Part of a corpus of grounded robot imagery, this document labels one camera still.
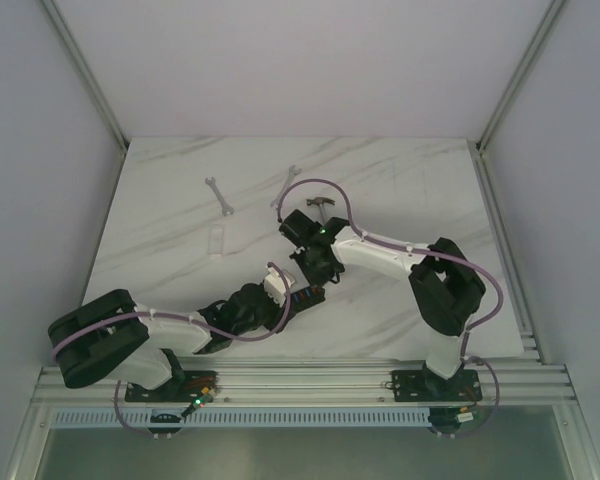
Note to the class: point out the left aluminium frame post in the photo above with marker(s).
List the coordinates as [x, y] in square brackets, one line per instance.
[88, 80]

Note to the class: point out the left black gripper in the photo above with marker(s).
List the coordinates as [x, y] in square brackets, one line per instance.
[259, 308]

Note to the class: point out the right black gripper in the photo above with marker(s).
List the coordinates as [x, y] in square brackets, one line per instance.
[322, 279]

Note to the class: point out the aluminium frame post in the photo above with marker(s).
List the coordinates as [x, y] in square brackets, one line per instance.
[88, 80]
[523, 69]

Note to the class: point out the right silver wrench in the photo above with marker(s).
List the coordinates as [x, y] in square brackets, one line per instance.
[292, 173]

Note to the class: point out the grey slotted cable duct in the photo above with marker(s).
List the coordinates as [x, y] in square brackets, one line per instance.
[106, 417]

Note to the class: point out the black handled claw hammer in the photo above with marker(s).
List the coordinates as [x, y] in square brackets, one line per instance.
[321, 203]

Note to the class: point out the silver wrench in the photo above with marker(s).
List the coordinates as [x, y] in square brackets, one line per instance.
[226, 208]
[292, 173]

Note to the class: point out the left silver wrench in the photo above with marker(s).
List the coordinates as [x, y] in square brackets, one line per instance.
[226, 208]

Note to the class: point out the clear fuse box lid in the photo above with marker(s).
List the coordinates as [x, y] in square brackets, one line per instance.
[216, 240]

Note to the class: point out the black fuse box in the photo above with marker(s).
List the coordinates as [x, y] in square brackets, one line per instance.
[307, 297]

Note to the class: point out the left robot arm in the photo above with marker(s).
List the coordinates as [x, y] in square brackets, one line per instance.
[113, 337]

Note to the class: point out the right aluminium frame post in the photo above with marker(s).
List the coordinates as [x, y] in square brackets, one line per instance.
[523, 69]

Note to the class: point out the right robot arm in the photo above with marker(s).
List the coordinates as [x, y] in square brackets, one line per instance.
[446, 293]

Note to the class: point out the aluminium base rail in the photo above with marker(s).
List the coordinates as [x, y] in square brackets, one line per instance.
[363, 382]

